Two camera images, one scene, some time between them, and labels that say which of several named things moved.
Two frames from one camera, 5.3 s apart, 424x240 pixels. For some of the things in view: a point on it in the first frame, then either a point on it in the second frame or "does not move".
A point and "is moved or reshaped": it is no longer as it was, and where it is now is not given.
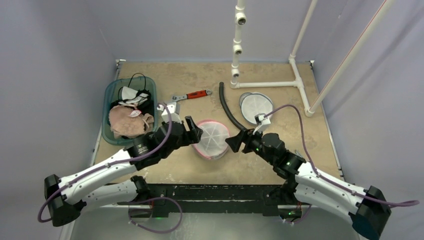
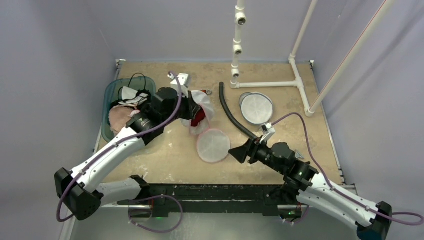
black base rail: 205,200 does not move
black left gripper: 191,136 to 192,107
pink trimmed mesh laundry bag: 212,144 is moved or reshaped
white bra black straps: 131,96 does not move
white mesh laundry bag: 251,104 does not move
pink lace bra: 125,120 does not move
